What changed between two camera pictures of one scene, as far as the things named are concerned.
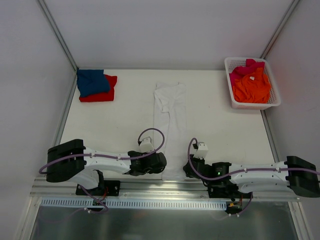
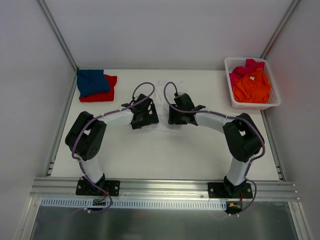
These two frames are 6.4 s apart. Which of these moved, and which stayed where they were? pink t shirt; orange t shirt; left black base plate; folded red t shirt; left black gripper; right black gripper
Moved: left black gripper; right black gripper
Stayed: pink t shirt; folded red t shirt; orange t shirt; left black base plate
